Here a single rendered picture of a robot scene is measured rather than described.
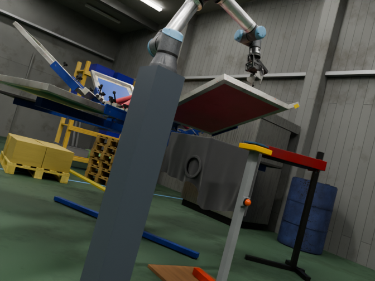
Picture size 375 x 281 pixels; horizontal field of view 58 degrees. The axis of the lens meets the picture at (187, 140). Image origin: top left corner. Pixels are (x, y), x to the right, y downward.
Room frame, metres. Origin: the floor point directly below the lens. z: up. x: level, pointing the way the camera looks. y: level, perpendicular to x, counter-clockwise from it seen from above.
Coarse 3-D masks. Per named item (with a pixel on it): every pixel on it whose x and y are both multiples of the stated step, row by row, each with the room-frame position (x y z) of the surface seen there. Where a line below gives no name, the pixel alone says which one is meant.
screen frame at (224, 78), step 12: (204, 84) 2.07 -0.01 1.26; (216, 84) 1.99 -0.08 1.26; (228, 84) 1.98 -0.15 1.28; (240, 84) 2.00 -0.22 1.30; (180, 96) 2.27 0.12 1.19; (192, 96) 2.18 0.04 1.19; (264, 96) 2.11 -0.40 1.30; (252, 120) 2.49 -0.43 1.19; (204, 132) 2.82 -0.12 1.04; (216, 132) 2.80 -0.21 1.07
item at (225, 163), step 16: (224, 144) 2.06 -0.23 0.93; (208, 160) 2.01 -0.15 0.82; (224, 160) 2.08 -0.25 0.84; (240, 160) 2.14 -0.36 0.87; (208, 176) 2.03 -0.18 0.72; (224, 176) 2.10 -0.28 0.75; (240, 176) 2.17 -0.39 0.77; (208, 192) 2.06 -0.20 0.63; (224, 192) 2.12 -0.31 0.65; (208, 208) 2.09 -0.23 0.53; (224, 208) 2.15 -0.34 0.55
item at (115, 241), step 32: (160, 96) 1.68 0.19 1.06; (128, 128) 1.73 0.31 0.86; (160, 128) 1.71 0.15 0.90; (128, 160) 1.67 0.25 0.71; (160, 160) 1.75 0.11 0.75; (128, 192) 1.66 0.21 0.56; (96, 224) 1.77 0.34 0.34; (128, 224) 1.69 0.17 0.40; (96, 256) 1.71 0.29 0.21; (128, 256) 1.73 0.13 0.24
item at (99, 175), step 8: (96, 144) 6.09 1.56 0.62; (104, 144) 6.02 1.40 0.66; (112, 144) 5.93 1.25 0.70; (96, 152) 6.12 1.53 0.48; (104, 152) 5.89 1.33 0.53; (112, 152) 6.39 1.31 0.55; (96, 160) 6.18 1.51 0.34; (104, 160) 5.91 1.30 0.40; (112, 160) 5.70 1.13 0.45; (88, 168) 6.08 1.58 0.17; (104, 168) 5.86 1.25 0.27; (88, 176) 6.09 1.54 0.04; (96, 176) 5.91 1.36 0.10; (104, 176) 5.90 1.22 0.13
